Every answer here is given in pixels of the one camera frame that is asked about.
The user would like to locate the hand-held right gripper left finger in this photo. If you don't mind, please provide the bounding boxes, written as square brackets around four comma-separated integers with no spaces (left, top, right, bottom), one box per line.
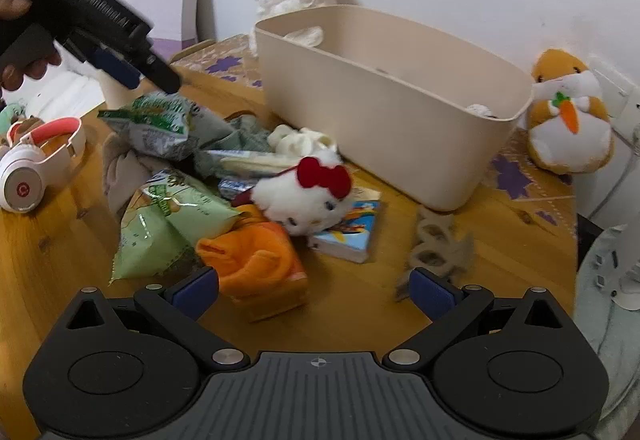
[62,266,251,369]

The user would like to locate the blue candy wrapper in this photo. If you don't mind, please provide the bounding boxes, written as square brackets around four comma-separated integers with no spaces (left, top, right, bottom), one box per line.
[217,176,257,201]

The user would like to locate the green plush toy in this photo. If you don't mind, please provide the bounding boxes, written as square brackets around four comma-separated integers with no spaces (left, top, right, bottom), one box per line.
[0,103,27,151]

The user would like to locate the long white paper packet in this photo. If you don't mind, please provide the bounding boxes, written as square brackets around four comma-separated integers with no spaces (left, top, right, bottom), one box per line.
[205,150,302,181]

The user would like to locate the person's left hand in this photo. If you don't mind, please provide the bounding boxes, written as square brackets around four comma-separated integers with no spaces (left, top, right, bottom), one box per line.
[0,0,62,91]

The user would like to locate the white and pink headphones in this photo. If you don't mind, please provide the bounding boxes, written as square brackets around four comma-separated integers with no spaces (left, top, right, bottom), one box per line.
[0,116,87,213]

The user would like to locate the grey-green patterned cloth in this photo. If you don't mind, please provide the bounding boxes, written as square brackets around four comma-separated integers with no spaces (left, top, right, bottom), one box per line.
[192,107,281,179]

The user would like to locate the white fluffy item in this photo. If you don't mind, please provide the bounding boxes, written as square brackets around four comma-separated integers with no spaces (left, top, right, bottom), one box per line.
[267,124,339,159]

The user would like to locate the beige grey cloth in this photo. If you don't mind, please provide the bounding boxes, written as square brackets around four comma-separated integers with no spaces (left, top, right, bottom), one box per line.
[102,136,162,217]

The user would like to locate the white cat plush red bow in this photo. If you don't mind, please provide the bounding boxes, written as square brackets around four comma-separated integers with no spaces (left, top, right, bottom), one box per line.
[231,151,357,237]

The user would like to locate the pale green patterned cloth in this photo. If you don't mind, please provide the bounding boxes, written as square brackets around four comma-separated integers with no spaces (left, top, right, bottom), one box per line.
[571,225,640,427]

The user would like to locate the white plastic stand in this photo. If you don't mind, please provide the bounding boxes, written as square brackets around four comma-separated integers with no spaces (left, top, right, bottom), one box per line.
[591,224,640,311]

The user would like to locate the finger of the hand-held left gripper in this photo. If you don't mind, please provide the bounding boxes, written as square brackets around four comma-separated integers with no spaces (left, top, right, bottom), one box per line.
[131,37,182,94]
[92,46,144,89]

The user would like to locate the colourful cartoon card box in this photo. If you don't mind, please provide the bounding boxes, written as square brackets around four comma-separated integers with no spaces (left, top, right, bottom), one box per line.
[307,187,386,265]

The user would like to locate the grey wooden cutout piece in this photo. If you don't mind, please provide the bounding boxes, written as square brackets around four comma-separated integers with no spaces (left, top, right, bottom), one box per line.
[397,207,476,301]

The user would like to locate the white wall socket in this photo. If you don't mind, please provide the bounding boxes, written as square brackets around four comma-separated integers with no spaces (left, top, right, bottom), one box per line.
[589,54,640,121]

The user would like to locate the orange hamster plush with carrot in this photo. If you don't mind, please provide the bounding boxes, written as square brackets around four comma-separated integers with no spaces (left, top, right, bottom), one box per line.
[527,48,615,175]

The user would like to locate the green snack packet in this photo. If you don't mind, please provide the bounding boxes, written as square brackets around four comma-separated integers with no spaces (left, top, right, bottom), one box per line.
[97,94,202,161]
[109,169,242,283]

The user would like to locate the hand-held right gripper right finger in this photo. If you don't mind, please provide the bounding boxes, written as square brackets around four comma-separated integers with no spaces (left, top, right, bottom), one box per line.
[382,267,576,369]

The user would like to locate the beige plastic storage bin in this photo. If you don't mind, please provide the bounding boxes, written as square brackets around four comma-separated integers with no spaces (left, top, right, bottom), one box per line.
[254,4,534,212]

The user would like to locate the white plug with cable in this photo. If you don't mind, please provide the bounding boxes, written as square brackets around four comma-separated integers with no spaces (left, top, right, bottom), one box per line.
[582,121,640,217]

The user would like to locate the white crumpled cloth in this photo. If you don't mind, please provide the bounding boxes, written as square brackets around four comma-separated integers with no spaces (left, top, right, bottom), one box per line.
[24,68,106,121]

